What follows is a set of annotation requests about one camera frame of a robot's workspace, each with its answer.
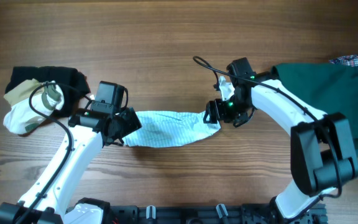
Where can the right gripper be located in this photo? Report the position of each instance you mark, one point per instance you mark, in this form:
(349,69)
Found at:
(215,109)

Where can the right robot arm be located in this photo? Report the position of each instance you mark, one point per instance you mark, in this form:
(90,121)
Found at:
(322,153)

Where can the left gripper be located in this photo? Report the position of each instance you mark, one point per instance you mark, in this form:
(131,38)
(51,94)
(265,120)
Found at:
(132,122)

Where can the dark green garment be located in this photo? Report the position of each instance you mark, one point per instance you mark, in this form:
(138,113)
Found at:
(325,86)

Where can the black folded garment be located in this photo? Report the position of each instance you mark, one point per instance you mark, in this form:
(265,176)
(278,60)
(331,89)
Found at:
(64,75)

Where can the white beige olive garment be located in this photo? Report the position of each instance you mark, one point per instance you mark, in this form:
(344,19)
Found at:
(24,99)

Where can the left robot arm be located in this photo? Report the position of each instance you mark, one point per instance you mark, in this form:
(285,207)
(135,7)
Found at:
(47,200)

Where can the light blue striped pants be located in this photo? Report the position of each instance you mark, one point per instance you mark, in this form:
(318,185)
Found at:
(170,129)

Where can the red plaid garment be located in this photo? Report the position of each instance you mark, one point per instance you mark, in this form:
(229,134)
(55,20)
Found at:
(349,60)

